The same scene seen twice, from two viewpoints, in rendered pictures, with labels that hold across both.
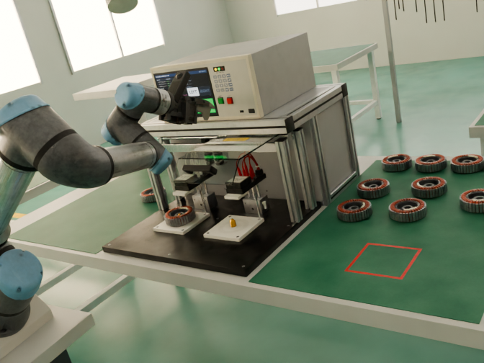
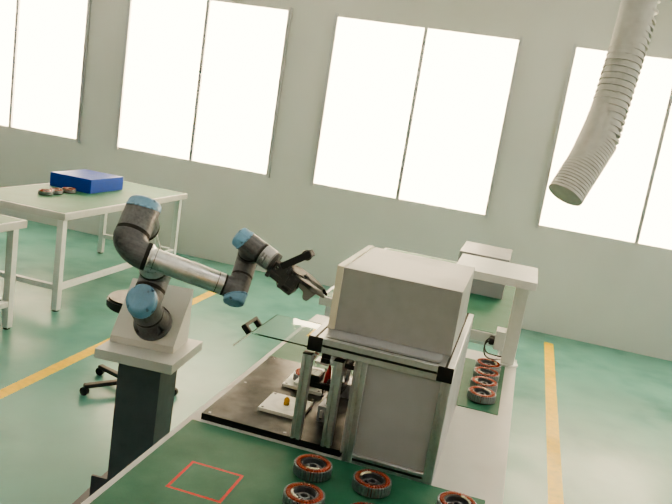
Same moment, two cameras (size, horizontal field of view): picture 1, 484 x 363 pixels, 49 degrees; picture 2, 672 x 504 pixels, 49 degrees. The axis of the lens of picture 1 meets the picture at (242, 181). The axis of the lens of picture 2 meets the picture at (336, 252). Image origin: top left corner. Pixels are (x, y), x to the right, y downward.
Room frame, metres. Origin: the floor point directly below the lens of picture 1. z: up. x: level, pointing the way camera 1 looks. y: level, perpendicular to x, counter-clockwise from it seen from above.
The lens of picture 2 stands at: (0.70, -2.08, 1.80)
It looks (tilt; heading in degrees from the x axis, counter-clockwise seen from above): 11 degrees down; 64
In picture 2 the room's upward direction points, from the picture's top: 9 degrees clockwise
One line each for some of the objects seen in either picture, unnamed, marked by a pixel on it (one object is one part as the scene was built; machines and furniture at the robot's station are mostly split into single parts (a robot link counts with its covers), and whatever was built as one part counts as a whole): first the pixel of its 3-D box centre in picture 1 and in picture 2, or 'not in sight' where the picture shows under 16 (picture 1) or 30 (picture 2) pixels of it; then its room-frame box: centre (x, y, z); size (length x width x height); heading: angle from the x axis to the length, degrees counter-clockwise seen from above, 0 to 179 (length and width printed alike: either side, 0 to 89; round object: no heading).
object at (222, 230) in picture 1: (233, 227); (286, 406); (1.65, 0.06, 0.78); 0.15 x 0.15 x 0.01; 50
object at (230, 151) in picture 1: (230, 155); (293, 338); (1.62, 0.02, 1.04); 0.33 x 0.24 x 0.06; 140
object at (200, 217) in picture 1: (181, 222); (307, 383); (1.80, 0.25, 0.78); 0.15 x 0.15 x 0.01; 50
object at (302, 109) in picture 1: (239, 110); (399, 329); (1.97, -0.05, 1.09); 0.68 x 0.44 x 0.05; 50
